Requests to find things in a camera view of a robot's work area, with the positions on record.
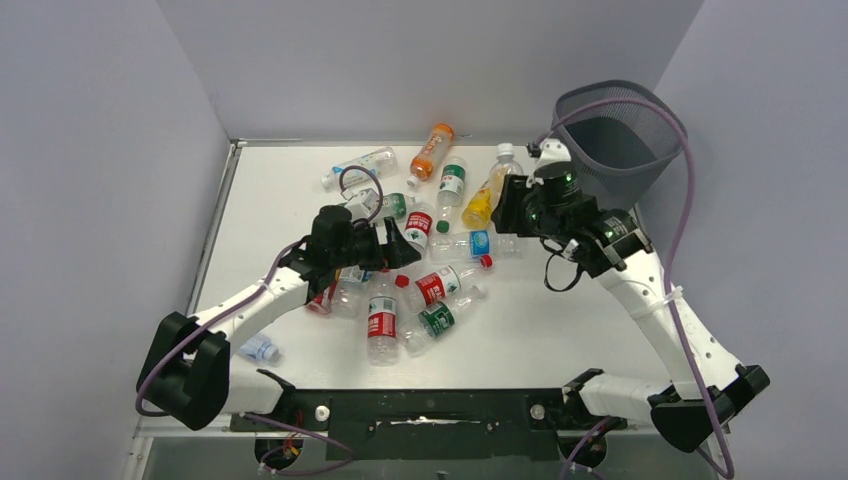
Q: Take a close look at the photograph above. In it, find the orange drink bottle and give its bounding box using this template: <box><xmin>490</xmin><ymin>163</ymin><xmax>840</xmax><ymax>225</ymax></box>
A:
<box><xmin>406</xmin><ymin>123</ymin><xmax>455</xmax><ymax>189</ymax></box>

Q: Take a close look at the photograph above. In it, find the red label bottle red cap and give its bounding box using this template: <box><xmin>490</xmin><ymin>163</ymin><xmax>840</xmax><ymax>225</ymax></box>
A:
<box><xmin>395</xmin><ymin>255</ymin><xmax>494</xmax><ymax>313</ymax></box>

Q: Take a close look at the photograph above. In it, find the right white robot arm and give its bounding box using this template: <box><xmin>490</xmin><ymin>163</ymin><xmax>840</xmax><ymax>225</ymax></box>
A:
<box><xmin>492</xmin><ymin>162</ymin><xmax>770</xmax><ymax>453</ymax></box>

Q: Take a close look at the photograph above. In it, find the dark green label bottle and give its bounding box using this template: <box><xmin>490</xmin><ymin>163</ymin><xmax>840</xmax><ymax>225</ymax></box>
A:
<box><xmin>398</xmin><ymin>286</ymin><xmax>488</xmax><ymax>358</ymax></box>

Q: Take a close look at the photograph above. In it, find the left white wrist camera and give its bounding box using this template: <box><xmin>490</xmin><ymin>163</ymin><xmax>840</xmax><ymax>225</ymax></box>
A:
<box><xmin>344</xmin><ymin>188</ymin><xmax>382</xmax><ymax>221</ymax></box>

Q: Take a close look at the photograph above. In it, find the grey mesh waste bin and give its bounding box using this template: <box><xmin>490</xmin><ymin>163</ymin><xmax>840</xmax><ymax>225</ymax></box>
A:
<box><xmin>552</xmin><ymin>80</ymin><xmax>688</xmax><ymax>210</ymax></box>

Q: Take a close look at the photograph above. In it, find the clear bottle green label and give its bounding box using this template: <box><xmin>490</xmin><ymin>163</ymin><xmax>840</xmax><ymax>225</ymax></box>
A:
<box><xmin>436</xmin><ymin>156</ymin><xmax>467</xmax><ymax>234</ymax></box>

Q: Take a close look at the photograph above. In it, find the clear bottle blue white label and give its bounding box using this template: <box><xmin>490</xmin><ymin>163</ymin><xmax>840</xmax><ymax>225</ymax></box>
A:
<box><xmin>320</xmin><ymin>147</ymin><xmax>398</xmax><ymax>191</ymax></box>

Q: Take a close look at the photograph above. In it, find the light blue water bottle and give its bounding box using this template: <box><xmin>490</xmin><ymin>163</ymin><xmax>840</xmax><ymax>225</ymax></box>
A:
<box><xmin>238</xmin><ymin>333</ymin><xmax>282</xmax><ymax>365</ymax></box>

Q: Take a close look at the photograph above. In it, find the clear bottle grey label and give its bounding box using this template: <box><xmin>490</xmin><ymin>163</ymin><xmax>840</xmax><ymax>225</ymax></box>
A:
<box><xmin>331</xmin><ymin>266</ymin><xmax>372</xmax><ymax>319</ymax></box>

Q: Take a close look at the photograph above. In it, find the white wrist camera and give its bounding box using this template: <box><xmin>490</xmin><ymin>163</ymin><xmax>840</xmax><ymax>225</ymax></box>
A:
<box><xmin>344</xmin><ymin>188</ymin><xmax>382</xmax><ymax>221</ymax></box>
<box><xmin>526</xmin><ymin>138</ymin><xmax>572</xmax><ymax>176</ymax></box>

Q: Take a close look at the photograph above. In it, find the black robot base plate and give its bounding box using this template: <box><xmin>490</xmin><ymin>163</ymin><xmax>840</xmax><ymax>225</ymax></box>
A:
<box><xmin>230</xmin><ymin>387</ymin><xmax>600</xmax><ymax>461</ymax></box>

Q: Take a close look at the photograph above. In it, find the green label tea bottle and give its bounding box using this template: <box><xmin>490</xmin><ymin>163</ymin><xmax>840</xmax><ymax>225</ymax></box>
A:
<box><xmin>377</xmin><ymin>193</ymin><xmax>417</xmax><ymax>221</ymax></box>

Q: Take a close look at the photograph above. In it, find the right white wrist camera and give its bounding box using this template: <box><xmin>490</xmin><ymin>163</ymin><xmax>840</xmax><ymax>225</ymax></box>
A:
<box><xmin>526</xmin><ymin>138</ymin><xmax>572</xmax><ymax>176</ymax></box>

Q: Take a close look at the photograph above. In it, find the red label water bottle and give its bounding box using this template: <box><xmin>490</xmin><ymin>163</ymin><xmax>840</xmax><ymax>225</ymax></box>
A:
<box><xmin>402</xmin><ymin>201</ymin><xmax>435</xmax><ymax>257</ymax></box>

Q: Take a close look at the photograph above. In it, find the clear bottle white cap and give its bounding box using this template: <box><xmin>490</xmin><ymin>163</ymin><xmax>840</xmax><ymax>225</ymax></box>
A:
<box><xmin>489</xmin><ymin>143</ymin><xmax>524</xmax><ymax>207</ymax></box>

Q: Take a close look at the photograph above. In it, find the yellow juice bottle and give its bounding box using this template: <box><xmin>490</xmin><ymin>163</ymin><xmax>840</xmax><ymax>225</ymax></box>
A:
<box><xmin>461</xmin><ymin>180</ymin><xmax>493</xmax><ymax>230</ymax></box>

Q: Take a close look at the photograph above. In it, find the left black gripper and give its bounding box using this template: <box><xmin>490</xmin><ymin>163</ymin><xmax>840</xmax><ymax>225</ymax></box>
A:
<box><xmin>331</xmin><ymin>217</ymin><xmax>420</xmax><ymax>272</ymax></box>

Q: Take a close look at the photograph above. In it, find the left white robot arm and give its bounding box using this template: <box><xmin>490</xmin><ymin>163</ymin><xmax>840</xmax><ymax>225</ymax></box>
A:
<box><xmin>135</xmin><ymin>205</ymin><xmax>422</xmax><ymax>430</ymax></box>

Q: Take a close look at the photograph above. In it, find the red label bottle front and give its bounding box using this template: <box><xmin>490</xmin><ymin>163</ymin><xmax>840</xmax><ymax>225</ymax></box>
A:
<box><xmin>366</xmin><ymin>270</ymin><xmax>399</xmax><ymax>366</ymax></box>

